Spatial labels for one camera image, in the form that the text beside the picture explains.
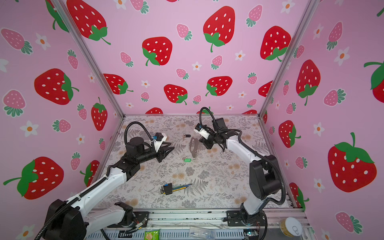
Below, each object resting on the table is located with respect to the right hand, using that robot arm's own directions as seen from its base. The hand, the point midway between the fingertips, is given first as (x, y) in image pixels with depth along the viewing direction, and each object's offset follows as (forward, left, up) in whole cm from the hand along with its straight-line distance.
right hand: (200, 138), depth 88 cm
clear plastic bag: (-45, -5, -13) cm, 47 cm away
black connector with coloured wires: (-27, +16, -15) cm, 35 cm away
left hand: (-11, +14, +7) cm, 19 cm away
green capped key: (-7, +8, -15) cm, 18 cm away
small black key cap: (+12, +11, -14) cm, 21 cm away
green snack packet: (-49, +18, -13) cm, 54 cm away
